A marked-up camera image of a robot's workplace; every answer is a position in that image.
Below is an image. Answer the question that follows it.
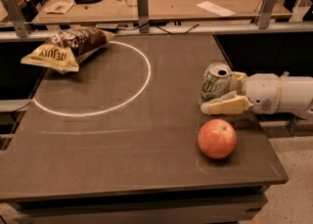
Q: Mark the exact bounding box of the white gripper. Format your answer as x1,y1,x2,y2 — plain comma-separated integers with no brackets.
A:
201,71,279,115

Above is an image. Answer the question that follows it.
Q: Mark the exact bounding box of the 7up soda can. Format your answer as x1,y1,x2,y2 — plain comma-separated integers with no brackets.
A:
199,63,232,105

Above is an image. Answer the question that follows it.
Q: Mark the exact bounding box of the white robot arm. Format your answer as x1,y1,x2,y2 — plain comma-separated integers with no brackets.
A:
201,72,313,119

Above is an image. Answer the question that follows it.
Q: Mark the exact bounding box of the red apple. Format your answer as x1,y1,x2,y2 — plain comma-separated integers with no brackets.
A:
198,119,237,159

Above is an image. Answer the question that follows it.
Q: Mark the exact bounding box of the small white paper sheet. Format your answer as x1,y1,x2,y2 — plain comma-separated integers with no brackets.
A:
197,1,235,17

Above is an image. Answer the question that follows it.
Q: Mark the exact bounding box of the brown yellow chip bag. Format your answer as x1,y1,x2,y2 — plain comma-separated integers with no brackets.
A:
21,26,114,73

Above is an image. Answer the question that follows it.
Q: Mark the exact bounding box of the small paper card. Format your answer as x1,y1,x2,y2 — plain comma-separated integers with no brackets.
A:
44,1,73,15

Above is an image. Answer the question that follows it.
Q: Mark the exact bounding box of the black cable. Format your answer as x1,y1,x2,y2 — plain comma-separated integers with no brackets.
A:
156,22,201,35

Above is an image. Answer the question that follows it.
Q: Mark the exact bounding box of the right metal bracket post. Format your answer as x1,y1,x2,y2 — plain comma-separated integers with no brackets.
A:
256,0,276,29

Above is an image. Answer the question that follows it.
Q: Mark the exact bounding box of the metal bracket post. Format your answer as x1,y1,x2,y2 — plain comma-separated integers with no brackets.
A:
256,0,276,29
1,0,31,38
137,0,149,33

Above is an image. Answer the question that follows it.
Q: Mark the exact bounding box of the middle metal bracket post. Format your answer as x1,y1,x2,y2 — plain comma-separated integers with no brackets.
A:
137,0,149,33

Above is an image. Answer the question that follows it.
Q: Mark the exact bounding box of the left metal bracket post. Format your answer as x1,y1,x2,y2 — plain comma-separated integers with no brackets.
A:
1,0,31,38

